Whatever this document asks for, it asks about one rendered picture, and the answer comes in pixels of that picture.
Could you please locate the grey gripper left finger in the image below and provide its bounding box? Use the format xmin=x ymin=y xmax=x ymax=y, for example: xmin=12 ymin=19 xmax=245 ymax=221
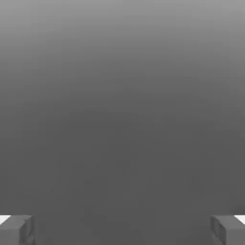
xmin=0 ymin=214 xmax=36 ymax=245

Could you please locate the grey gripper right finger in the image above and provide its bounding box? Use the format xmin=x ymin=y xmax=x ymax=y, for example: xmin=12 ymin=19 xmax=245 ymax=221
xmin=210 ymin=214 xmax=245 ymax=245

